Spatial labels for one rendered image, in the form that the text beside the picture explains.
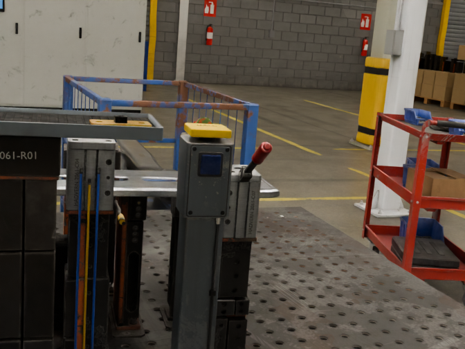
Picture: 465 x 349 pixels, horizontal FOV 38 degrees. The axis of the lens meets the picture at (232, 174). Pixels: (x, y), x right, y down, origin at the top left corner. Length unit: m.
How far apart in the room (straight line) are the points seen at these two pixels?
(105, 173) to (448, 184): 2.48
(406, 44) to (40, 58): 5.39
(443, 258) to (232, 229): 2.43
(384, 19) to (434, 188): 5.20
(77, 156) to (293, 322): 0.63
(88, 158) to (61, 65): 8.13
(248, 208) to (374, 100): 7.19
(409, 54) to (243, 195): 4.09
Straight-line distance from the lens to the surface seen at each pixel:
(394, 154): 5.24
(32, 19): 9.16
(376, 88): 8.31
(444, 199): 3.36
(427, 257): 3.51
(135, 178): 1.34
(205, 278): 1.03
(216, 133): 0.97
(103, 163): 1.11
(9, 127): 0.90
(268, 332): 1.43
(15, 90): 9.20
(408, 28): 5.16
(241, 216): 1.17
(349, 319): 1.53
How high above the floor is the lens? 1.30
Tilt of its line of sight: 12 degrees down
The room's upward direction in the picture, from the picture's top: 5 degrees clockwise
